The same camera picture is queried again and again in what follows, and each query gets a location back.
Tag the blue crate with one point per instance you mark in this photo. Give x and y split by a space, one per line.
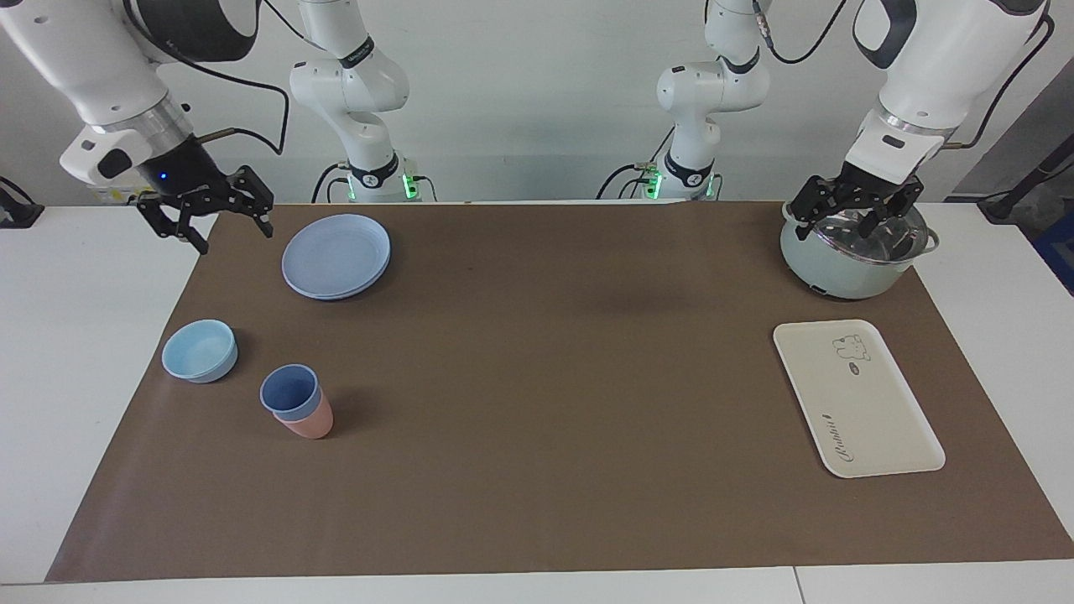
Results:
1059 252

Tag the blue ribbed cup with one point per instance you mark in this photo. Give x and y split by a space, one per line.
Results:
289 390

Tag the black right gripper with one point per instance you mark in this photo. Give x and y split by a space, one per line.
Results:
180 172

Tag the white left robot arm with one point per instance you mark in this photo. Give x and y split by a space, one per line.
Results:
948 59

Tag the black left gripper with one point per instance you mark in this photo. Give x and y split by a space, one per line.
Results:
877 189

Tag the black stand leg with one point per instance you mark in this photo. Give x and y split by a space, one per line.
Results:
1019 189

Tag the glass pot lid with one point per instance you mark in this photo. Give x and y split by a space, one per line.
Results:
843 239

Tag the light blue bowl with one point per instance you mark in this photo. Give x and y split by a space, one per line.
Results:
200 352

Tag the brown table mat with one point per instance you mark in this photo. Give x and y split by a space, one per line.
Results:
545 419

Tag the cream rabbit print tray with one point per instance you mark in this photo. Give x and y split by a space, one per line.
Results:
856 403

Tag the black table clamp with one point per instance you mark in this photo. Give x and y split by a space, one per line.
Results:
17 210

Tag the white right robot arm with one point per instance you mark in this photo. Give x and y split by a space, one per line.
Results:
84 50

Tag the pale green cooking pot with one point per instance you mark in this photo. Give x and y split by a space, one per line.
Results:
839 273

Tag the pink cup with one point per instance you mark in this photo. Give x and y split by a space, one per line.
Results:
310 426

